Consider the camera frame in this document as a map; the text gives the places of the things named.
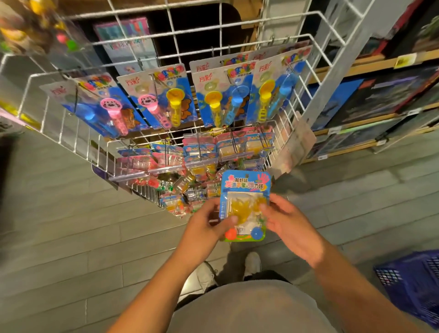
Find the person's right hand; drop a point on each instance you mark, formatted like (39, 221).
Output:
(295, 230)

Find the person's left hand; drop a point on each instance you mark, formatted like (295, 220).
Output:
(202, 240)

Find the blue packet yellow sticky toy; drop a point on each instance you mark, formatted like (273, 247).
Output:
(243, 202)

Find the pile of small toy packets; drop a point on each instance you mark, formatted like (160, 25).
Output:
(192, 158)

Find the blue plastic shopping basket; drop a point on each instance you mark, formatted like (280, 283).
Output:
(411, 285)

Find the pink and yellow bubble wand card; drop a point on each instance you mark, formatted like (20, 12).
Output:
(161, 96)

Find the bubble wand cards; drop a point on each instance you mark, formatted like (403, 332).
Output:
(247, 86)

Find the blue and pink bubble wand card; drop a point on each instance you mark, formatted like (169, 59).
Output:
(96, 106)

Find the brown monkey toy packet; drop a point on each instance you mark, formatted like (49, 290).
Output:
(24, 27)

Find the person's left forearm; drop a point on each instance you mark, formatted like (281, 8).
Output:
(161, 298)

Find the person's black trousers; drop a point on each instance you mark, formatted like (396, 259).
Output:
(271, 276)

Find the person's grey clothing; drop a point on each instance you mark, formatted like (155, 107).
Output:
(250, 309)

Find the clear plastic label holder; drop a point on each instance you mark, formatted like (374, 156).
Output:
(291, 147)

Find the pink hanging packet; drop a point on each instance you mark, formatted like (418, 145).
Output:
(14, 110)

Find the wooden display stand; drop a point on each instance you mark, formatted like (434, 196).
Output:
(137, 5)

